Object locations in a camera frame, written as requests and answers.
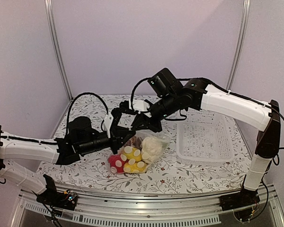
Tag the aluminium front rail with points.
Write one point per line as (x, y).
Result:
(101, 208)

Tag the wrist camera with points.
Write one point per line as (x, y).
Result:
(107, 123)
(133, 106)

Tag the left aluminium frame post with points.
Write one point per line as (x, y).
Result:
(56, 47)

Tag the white plastic basket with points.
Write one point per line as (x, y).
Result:
(204, 141)

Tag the white cauliflower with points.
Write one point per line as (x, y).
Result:
(151, 149)

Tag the floral tablecloth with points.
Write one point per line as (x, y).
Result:
(168, 175)

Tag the yellow corn cob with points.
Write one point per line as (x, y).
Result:
(132, 153)

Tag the purple grape bunch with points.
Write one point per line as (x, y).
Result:
(134, 141)

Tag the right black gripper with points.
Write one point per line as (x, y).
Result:
(140, 119)

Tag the yellow lemon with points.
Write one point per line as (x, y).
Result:
(137, 167)

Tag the aluminium frame post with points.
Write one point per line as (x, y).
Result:
(56, 47)
(240, 43)

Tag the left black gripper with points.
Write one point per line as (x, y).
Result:
(118, 134)

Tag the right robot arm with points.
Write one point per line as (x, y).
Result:
(261, 115)

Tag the right aluminium frame post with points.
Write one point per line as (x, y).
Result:
(240, 43)

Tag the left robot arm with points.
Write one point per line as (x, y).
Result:
(12, 147)

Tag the red bell pepper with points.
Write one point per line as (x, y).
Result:
(116, 164)

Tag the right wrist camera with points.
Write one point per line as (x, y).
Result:
(133, 106)

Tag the clear zip top bag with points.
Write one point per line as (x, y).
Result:
(162, 137)

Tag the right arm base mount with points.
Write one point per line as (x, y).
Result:
(242, 200)

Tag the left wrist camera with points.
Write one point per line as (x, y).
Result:
(107, 123)

